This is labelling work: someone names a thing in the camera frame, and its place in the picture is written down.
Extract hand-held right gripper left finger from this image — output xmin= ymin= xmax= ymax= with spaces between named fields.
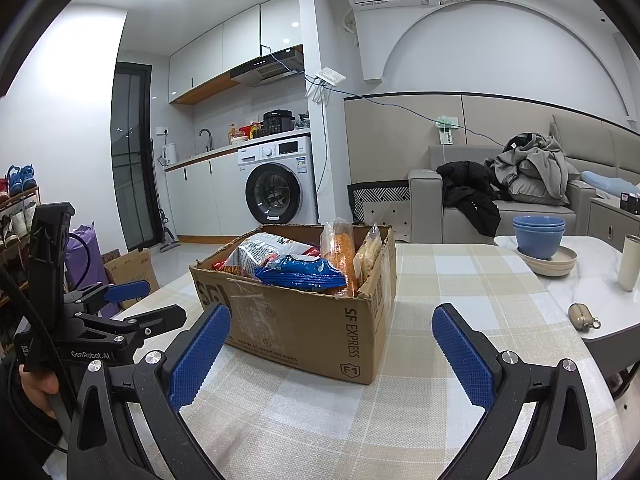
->
xmin=67 ymin=302 xmax=233 ymax=480

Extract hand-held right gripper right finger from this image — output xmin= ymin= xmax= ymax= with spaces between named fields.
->
xmin=431 ymin=302 xmax=608 ymax=480

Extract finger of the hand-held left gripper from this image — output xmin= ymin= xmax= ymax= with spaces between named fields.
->
xmin=64 ymin=279 xmax=152 ymax=317
xmin=77 ymin=303 xmax=188 ymax=350

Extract large cardboard box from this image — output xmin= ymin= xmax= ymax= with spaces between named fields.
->
xmin=189 ymin=223 xmax=398 ymax=386

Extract blue cookie packet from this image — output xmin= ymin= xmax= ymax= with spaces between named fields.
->
xmin=254 ymin=254 xmax=347 ymax=290

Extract beige cracker pack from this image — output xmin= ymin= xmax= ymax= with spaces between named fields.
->
xmin=352 ymin=225 xmax=388 ymax=286

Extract orange cracker pack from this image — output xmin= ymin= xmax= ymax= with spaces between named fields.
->
xmin=320 ymin=217 xmax=358 ymax=298

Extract person's left hand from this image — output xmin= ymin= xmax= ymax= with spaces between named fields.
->
xmin=20 ymin=362 xmax=60 ymax=411

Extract small cardboard box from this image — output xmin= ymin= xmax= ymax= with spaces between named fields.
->
xmin=101 ymin=247 xmax=160 ymax=311

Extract purple bag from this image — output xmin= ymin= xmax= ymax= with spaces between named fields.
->
xmin=65 ymin=225 xmax=108 ymax=291

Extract group of light shoes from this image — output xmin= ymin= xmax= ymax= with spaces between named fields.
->
xmin=0 ymin=205 xmax=36 ymax=286

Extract stick vacuum cleaner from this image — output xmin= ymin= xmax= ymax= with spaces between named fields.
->
xmin=150 ymin=140 xmax=182 ymax=253

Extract wooden shoe rack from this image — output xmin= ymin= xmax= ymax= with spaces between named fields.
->
xmin=0 ymin=185 xmax=41 ymax=306

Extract beige plaid tablecloth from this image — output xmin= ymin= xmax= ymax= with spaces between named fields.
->
xmin=107 ymin=242 xmax=616 ymax=480

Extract blue shoes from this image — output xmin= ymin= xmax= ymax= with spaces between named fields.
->
xmin=6 ymin=164 xmax=37 ymax=193

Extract small beige pouch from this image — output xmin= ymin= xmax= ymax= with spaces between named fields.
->
xmin=567 ymin=302 xmax=601 ymax=333

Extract white kitchen counter cabinets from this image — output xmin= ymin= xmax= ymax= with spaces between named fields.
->
xmin=165 ymin=147 xmax=251 ymax=236

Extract dark glass door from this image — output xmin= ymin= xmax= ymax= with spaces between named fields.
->
xmin=111 ymin=61 xmax=156 ymax=253

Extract blue bowl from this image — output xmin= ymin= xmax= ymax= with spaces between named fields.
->
xmin=515 ymin=225 xmax=566 ymax=261
xmin=512 ymin=215 xmax=567 ymax=233

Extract beige plate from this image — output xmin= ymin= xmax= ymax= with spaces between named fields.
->
xmin=516 ymin=245 xmax=579 ymax=277

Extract grey chair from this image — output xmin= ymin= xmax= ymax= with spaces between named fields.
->
xmin=582 ymin=317 xmax=640 ymax=401

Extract black jacket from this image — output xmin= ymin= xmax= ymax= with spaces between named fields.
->
xmin=436 ymin=160 xmax=502 ymax=237

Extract grey sofa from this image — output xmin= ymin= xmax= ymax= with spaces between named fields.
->
xmin=407 ymin=110 xmax=640 ymax=246

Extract white washing machine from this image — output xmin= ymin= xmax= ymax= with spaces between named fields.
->
xmin=236 ymin=136 xmax=318 ymax=226

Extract black white patterned basket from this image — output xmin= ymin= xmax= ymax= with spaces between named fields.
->
xmin=347 ymin=182 xmax=412 ymax=243

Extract white cup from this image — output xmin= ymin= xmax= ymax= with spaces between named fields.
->
xmin=616 ymin=234 xmax=640 ymax=292

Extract grey side cabinet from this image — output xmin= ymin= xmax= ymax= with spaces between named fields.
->
xmin=587 ymin=195 xmax=640 ymax=253

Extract grey clothes pile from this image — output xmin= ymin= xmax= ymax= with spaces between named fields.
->
xmin=485 ymin=132 xmax=583 ymax=206

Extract white power strip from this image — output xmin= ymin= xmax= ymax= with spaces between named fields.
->
xmin=434 ymin=116 xmax=460 ymax=146

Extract light blue pillow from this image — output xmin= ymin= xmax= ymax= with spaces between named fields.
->
xmin=581 ymin=170 xmax=640 ymax=200

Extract black pressure cooker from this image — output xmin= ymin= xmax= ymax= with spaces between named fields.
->
xmin=262 ymin=110 xmax=296 ymax=133

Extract range hood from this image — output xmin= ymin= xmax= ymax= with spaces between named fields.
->
xmin=230 ymin=45 xmax=305 ymax=87

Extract white router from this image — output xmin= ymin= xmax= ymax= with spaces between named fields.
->
xmin=306 ymin=66 xmax=347 ymax=106

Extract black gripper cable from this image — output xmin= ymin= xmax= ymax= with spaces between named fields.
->
xmin=0 ymin=240 xmax=93 ymax=456

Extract white wall cabinets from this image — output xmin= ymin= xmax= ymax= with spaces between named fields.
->
xmin=168 ymin=0 xmax=303 ymax=106

